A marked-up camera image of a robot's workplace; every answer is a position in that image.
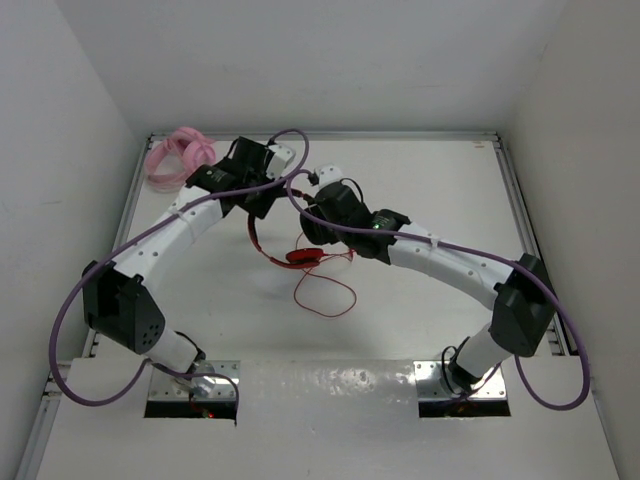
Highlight white front board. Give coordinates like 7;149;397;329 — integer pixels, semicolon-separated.
38;361;617;479

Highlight aluminium table frame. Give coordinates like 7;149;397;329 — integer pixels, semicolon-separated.
17;130;589;480

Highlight metal base plate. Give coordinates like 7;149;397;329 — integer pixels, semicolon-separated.
413;359;507;402
148;360;240;402

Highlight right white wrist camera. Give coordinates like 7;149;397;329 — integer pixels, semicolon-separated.
307;164;344;189

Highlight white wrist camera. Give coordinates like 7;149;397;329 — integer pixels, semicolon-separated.
266;143;296;180
307;164;344;189

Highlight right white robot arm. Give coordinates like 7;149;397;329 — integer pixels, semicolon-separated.
300;182;555;394

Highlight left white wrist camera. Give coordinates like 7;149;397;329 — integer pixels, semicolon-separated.
266;143;296;180

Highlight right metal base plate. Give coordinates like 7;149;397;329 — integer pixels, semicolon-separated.
413;359;507;402

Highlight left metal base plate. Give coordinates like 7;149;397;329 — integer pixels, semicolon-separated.
148;360;240;402

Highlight red black headphones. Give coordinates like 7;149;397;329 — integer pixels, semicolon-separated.
247;214;326;270

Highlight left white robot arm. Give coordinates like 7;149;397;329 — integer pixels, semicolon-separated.
83;137;296;374

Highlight red headphone cable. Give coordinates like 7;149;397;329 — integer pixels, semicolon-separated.
292;189;359;318

